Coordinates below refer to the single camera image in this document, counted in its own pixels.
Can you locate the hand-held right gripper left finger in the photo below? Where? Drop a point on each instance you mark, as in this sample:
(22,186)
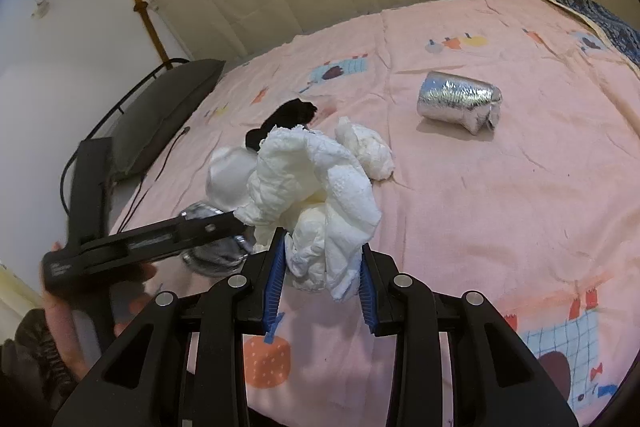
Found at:
(276,287)

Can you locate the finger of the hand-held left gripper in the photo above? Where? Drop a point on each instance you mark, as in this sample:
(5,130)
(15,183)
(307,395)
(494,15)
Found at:
(210,229)

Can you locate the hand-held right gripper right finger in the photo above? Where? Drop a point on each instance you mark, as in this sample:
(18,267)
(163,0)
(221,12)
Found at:
(367,292)

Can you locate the crushed silver foil wrapper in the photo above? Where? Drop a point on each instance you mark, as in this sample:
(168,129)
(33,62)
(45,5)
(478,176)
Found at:
(215,257)

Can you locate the large white tissue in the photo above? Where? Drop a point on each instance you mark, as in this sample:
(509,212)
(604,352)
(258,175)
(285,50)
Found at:
(310,187)

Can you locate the person's left forearm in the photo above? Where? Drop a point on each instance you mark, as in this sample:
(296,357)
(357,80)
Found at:
(30,357)

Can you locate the person's left hand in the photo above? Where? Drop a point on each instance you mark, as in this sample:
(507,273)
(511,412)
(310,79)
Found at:
(67,332)

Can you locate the white plastic wrapper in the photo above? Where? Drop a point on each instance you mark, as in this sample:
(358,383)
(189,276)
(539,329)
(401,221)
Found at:
(227,177)

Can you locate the pink printed blanket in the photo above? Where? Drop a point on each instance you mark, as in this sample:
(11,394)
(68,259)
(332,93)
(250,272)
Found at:
(450,207)

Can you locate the grey pillow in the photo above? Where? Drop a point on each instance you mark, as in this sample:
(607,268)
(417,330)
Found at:
(165,112)

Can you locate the small crumpled white tissue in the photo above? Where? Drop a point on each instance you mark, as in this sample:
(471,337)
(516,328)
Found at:
(367,149)

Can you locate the black cloth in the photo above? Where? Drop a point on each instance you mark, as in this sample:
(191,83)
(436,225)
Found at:
(292,113)

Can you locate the black metal bed headboard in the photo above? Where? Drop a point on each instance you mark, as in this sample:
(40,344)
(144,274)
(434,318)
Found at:
(150,75)

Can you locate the brown wooden stick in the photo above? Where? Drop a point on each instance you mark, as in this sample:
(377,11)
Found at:
(142,12)

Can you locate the silver foil bag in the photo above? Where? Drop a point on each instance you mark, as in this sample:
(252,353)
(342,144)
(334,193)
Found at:
(455,102)

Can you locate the blue patterned cloth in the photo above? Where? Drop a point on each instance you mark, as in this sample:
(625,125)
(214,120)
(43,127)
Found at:
(605,22)

